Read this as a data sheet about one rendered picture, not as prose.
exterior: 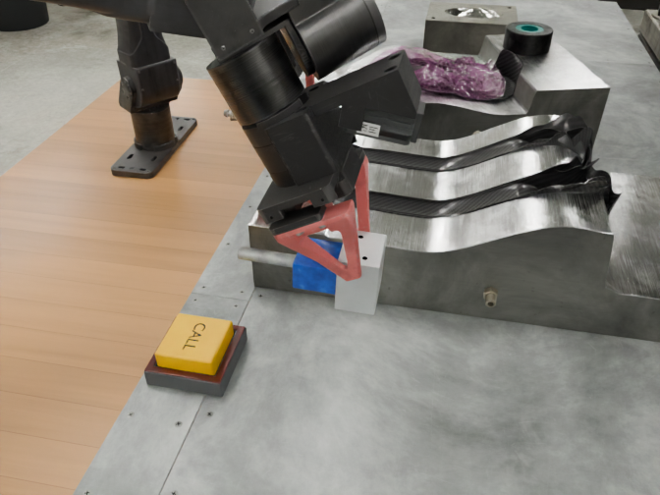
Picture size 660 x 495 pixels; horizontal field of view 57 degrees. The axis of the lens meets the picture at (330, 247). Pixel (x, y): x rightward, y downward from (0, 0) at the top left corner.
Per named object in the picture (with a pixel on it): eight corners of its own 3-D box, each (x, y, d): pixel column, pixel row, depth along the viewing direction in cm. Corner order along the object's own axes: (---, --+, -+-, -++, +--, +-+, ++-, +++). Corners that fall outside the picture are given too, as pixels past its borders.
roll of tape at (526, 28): (547, 58, 102) (551, 37, 100) (499, 52, 105) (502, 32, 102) (551, 43, 108) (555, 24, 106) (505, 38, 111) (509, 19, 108)
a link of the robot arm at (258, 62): (316, 85, 49) (274, 5, 46) (332, 97, 44) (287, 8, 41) (243, 129, 49) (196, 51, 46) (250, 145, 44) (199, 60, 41)
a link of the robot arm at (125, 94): (182, 66, 93) (163, 56, 96) (129, 81, 88) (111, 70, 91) (188, 104, 97) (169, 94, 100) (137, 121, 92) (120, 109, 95)
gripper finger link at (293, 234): (397, 235, 54) (352, 145, 49) (387, 286, 48) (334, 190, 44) (330, 254, 56) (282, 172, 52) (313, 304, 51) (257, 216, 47)
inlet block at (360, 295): (232, 292, 55) (228, 244, 52) (248, 259, 59) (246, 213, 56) (373, 315, 53) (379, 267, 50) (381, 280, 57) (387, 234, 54)
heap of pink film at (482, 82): (358, 119, 95) (360, 71, 91) (346, 77, 109) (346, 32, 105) (518, 112, 97) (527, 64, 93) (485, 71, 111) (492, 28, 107)
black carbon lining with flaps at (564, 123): (313, 216, 72) (312, 144, 66) (339, 153, 84) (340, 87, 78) (624, 252, 66) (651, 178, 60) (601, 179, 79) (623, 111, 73)
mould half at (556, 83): (287, 165, 95) (284, 99, 89) (282, 98, 116) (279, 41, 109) (592, 151, 99) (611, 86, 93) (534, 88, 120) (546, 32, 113)
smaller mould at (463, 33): (422, 51, 137) (425, 20, 133) (427, 30, 149) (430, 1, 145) (513, 57, 134) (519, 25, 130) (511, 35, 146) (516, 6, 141)
